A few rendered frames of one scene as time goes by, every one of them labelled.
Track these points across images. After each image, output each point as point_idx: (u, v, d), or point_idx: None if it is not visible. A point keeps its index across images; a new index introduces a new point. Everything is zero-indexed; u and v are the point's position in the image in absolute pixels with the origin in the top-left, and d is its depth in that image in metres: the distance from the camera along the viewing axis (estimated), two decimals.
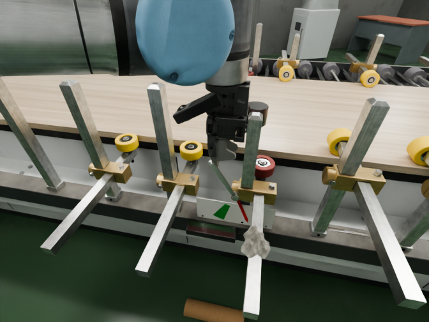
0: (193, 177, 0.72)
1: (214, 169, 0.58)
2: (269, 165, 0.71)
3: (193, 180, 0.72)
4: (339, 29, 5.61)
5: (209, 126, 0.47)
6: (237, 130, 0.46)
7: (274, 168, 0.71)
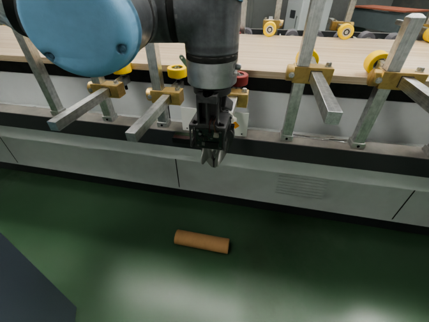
0: (177, 87, 0.83)
1: (186, 64, 0.70)
2: (243, 75, 0.82)
3: (177, 89, 0.83)
4: (334, 18, 5.72)
5: None
6: (196, 133, 0.45)
7: (247, 78, 0.83)
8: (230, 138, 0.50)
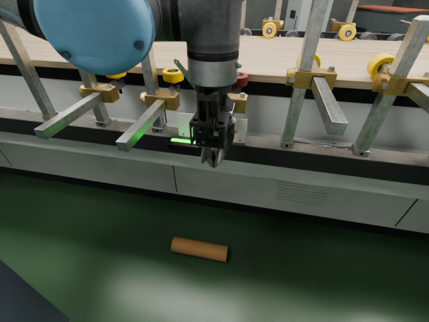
0: (173, 92, 0.80)
1: (180, 69, 0.66)
2: (242, 76, 0.81)
3: (172, 94, 0.80)
4: (334, 18, 5.68)
5: None
6: (196, 131, 0.45)
7: (246, 79, 0.82)
8: (230, 138, 0.50)
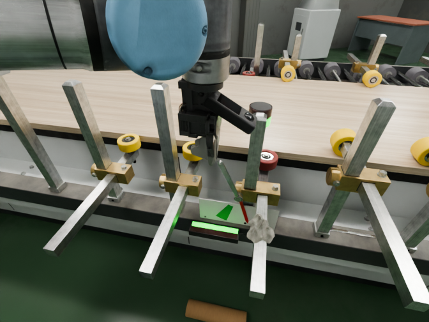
0: (196, 178, 0.71)
1: (222, 169, 0.57)
2: (272, 158, 0.73)
3: (195, 181, 0.72)
4: (339, 29, 5.60)
5: None
6: None
7: (277, 161, 0.74)
8: (207, 144, 0.48)
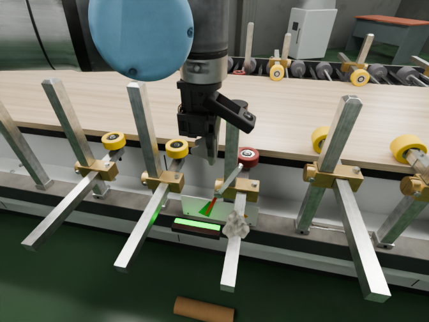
0: (177, 175, 0.72)
1: (235, 171, 0.56)
2: (253, 156, 0.74)
3: (177, 177, 0.73)
4: (337, 29, 5.61)
5: None
6: None
7: (258, 159, 0.75)
8: (207, 144, 0.48)
